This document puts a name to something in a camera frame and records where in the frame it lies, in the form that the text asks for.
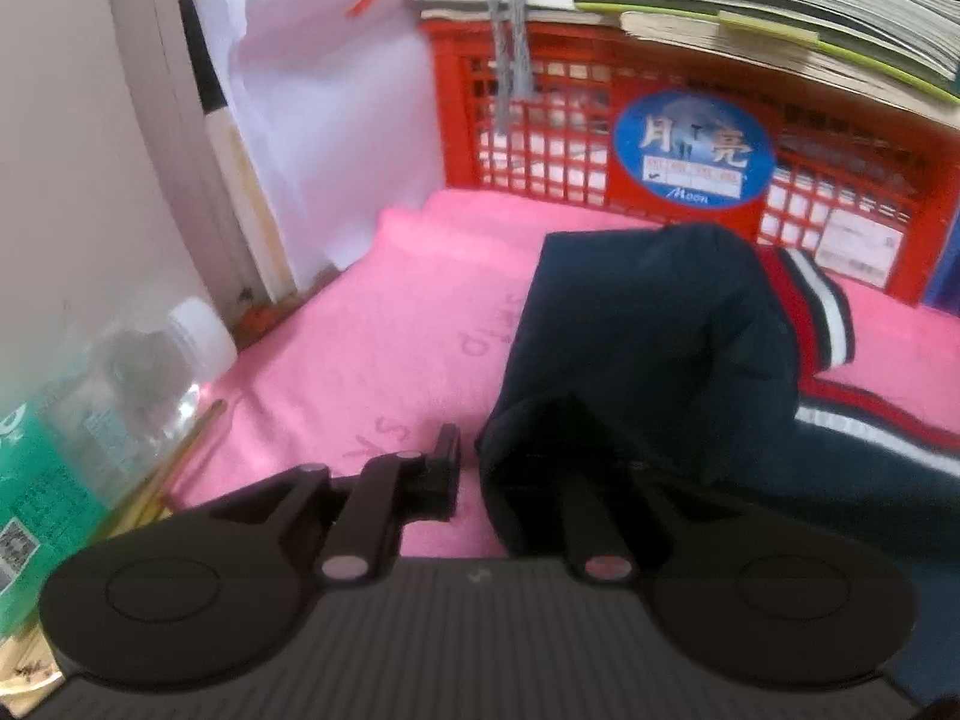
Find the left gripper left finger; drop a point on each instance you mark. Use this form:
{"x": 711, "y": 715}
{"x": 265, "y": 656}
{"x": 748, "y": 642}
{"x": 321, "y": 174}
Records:
{"x": 370, "y": 510}

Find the white navy zip jacket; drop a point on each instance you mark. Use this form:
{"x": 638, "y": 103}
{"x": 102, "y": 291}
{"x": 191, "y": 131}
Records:
{"x": 670, "y": 400}

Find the red plastic crate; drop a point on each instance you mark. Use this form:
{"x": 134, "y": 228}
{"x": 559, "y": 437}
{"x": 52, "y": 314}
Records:
{"x": 668, "y": 136}

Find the clear plastic bottle green label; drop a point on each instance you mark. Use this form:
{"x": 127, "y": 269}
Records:
{"x": 74, "y": 453}

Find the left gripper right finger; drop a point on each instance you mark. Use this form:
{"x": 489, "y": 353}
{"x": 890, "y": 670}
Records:
{"x": 600, "y": 563}

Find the pink bunny print blanket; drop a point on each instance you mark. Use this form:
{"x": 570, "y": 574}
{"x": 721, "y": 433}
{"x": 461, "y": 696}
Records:
{"x": 417, "y": 333}

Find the white paper sheets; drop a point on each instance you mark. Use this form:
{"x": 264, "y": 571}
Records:
{"x": 335, "y": 103}

